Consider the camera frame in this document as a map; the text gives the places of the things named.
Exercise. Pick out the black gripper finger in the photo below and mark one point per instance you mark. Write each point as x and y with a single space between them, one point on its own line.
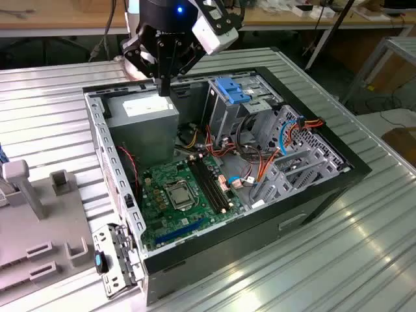
139 58
187 61

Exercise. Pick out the grey metal disk bay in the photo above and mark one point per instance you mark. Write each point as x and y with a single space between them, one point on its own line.
308 165

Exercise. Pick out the blue plastic drive latch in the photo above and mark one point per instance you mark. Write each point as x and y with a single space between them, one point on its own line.
227 85

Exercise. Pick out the grey metal drive cage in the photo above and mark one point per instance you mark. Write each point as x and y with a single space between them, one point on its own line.
224 120

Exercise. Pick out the grey power supply unit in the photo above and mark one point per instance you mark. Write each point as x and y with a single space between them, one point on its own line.
143 136

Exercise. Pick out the wooden desk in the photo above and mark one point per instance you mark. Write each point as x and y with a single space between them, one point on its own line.
48 19

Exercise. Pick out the black RAM slot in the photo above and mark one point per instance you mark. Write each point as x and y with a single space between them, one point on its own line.
215 182
206 185

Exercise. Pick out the black case fan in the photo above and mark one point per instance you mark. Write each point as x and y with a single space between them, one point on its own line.
130 182

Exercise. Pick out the silver CPU socket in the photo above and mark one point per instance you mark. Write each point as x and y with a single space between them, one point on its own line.
178 196

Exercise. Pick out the green motherboard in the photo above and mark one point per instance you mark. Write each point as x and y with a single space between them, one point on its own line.
152 227

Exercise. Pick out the blue expansion slot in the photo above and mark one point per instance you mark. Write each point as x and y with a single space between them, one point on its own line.
180 231

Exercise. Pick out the grey parts rack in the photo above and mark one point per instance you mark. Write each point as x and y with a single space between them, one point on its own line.
48 211

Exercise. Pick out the black open PC case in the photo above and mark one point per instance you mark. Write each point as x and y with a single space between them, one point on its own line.
227 247

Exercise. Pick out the black latch with blue tab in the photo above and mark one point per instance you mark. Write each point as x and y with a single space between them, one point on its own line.
103 264

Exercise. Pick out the brown cardboard box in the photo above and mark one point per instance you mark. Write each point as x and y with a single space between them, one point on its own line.
401 143

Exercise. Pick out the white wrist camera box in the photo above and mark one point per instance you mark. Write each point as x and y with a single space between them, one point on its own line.
211 35

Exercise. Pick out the silver expansion slot bracket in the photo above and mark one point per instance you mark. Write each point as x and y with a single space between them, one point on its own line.
113 286

